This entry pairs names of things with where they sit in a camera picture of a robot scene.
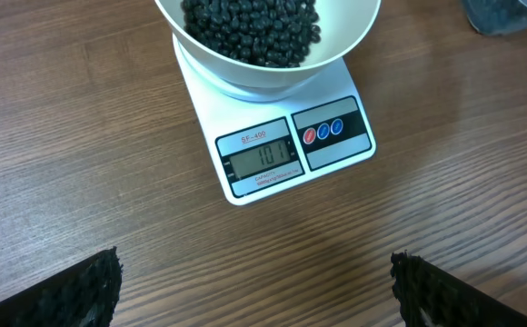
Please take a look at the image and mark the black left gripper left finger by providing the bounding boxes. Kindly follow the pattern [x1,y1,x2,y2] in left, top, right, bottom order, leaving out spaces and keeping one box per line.
[0,247,123,327]

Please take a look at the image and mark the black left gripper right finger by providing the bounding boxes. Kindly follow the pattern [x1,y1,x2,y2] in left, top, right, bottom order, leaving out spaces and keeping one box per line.
[390,252,527,327]

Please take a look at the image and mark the white digital kitchen scale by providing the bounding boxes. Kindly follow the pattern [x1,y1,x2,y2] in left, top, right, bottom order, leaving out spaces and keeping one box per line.
[174,41,376,205]

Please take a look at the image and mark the black beans in bowl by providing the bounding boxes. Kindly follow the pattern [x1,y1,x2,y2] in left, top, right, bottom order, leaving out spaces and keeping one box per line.
[181,0,322,68]

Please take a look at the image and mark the white bowl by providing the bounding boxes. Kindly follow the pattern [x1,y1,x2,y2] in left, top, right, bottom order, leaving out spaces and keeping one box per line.
[155,0,381,88]

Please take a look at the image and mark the clear plastic container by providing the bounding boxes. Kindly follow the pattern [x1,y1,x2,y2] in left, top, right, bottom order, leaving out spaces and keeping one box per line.
[461,0,527,36]

